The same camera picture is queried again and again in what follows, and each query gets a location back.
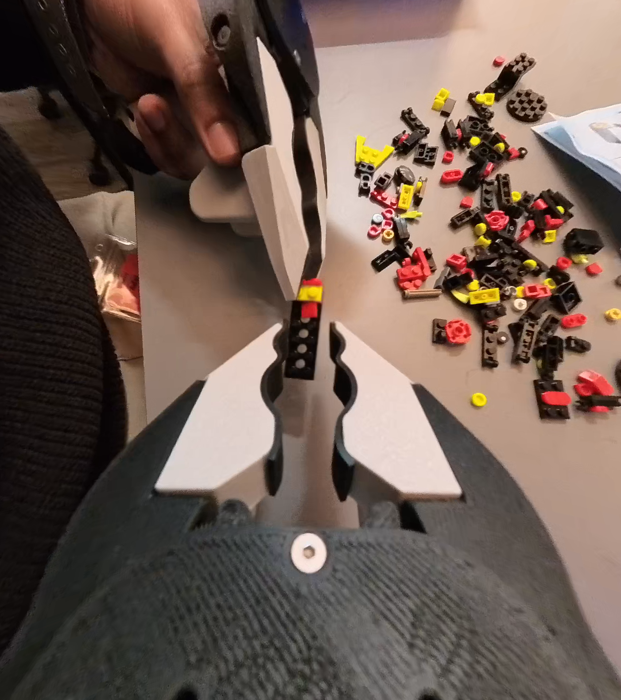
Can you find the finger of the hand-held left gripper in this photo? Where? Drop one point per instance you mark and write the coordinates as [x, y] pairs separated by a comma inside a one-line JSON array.
[[321, 175], [277, 219]]

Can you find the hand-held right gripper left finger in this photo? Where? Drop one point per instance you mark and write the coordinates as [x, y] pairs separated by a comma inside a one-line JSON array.
[[223, 437]]

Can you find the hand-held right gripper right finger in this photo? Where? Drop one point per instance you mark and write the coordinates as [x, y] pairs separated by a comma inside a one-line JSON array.
[[392, 437]]

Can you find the small red lego tile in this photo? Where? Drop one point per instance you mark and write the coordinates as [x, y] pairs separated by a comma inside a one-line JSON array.
[[308, 309]]

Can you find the black beam lego assembly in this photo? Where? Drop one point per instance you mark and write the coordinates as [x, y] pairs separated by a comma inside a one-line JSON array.
[[310, 339]]

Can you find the small yellow round lego stud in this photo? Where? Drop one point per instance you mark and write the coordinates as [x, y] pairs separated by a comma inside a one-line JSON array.
[[479, 399]]

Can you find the pile of loose lego pieces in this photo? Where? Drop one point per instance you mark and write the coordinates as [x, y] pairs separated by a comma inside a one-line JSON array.
[[414, 273]]

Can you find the clear bag of lego parts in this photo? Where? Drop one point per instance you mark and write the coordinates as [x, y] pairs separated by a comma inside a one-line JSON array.
[[116, 273]]

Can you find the lego instruction booklet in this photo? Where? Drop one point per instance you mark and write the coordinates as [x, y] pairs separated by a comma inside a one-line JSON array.
[[605, 142]]

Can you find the person's left hand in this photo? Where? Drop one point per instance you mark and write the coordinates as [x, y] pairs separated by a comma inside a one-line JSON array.
[[179, 71]]

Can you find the black chair base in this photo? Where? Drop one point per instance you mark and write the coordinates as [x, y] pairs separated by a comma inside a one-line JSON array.
[[97, 167]]

